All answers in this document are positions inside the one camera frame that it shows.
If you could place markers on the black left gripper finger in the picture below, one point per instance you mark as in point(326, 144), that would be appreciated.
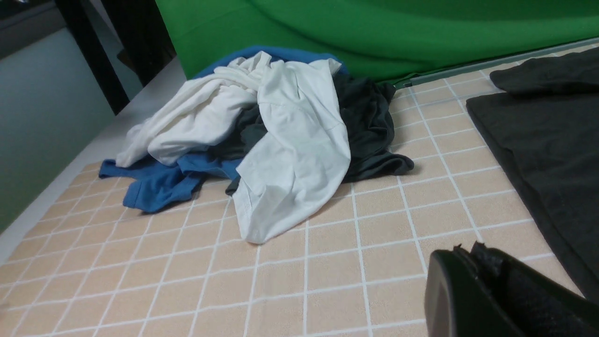
point(486, 292)

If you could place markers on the dark gray long-sleeved shirt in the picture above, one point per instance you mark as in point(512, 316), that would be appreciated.
point(543, 129)

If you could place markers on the white shirt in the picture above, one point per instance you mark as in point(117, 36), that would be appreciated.
point(292, 171)

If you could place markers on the blue shirt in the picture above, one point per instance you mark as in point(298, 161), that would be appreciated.
point(159, 182)

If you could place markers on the dark gray crumpled garment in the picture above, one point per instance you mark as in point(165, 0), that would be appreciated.
point(364, 109)

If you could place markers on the gray metal bar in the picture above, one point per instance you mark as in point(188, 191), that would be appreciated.
point(419, 79)

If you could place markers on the green backdrop cloth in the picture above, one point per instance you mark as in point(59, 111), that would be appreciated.
point(381, 39)

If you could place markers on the beige grid tablecloth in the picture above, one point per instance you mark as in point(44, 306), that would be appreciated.
point(86, 266)

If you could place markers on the black window frame post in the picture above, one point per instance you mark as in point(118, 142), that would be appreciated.
point(87, 40)

